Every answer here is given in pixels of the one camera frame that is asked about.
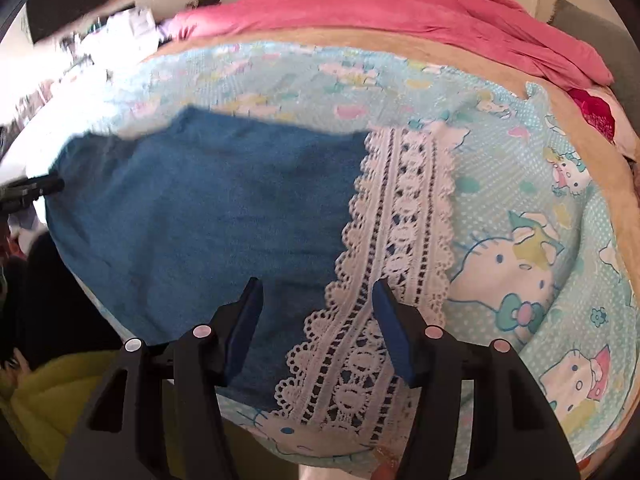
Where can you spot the yellow-green clothing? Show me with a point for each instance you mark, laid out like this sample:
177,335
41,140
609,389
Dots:
45,400

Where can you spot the cartoon cat printed blanket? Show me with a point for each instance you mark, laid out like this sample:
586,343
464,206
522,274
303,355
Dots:
500,185

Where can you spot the red floral pillow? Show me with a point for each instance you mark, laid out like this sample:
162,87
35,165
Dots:
595,110

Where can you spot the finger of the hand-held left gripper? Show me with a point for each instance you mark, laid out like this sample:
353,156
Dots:
35,187

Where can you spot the grey quilted headboard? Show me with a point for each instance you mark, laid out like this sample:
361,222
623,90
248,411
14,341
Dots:
600,40

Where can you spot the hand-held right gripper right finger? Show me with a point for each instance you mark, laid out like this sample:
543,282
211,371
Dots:
395,335

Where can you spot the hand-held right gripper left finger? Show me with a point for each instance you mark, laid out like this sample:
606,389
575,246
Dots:
245,332

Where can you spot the blue denim garment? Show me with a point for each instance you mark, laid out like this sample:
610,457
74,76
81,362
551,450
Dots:
200,210

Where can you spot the pink duvet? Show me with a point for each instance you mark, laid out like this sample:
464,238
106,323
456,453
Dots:
350,15

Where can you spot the black wall television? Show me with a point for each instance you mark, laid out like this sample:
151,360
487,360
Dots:
65,5

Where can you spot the white dresser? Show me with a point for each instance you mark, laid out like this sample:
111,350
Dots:
120,30

